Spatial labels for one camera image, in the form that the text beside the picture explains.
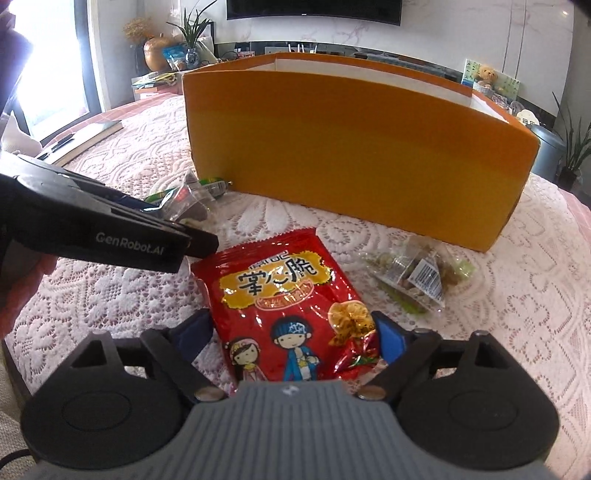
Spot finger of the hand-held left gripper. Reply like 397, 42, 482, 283
175, 225, 221, 260
62, 170, 204, 232

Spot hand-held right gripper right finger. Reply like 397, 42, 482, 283
355, 311, 500, 400

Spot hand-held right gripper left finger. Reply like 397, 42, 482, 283
69, 308, 228, 402

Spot clear crinkled snack packet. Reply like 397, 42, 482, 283
143, 171, 220, 223

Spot large red cartoon snack bag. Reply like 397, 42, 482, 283
190, 227, 384, 384

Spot orange cardboard box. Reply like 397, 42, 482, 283
181, 52, 541, 254

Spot clear green bean snack packet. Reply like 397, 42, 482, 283
360, 233, 476, 315

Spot grey notebook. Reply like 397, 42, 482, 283
34, 120, 123, 167

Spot stack of papers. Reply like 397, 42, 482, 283
131, 71, 178, 88

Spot orange round vase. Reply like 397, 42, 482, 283
144, 37, 174, 72

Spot glass sliding door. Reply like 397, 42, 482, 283
14, 0, 102, 144

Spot blue snack bag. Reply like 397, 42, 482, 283
164, 46, 186, 72

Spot dried yellow flowers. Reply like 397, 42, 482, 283
124, 17, 153, 44

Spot green plant in patterned pot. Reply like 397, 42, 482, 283
166, 0, 218, 70

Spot grey round trash bin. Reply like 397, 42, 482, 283
526, 124, 566, 178

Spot black television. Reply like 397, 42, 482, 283
226, 0, 402, 20

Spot tall plant in black pot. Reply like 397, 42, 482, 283
551, 92, 591, 190

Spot brown teddy bear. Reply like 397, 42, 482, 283
475, 66, 499, 90

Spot white marble television console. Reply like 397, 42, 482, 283
208, 41, 467, 85

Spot green picture board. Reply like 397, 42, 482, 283
462, 58, 522, 100

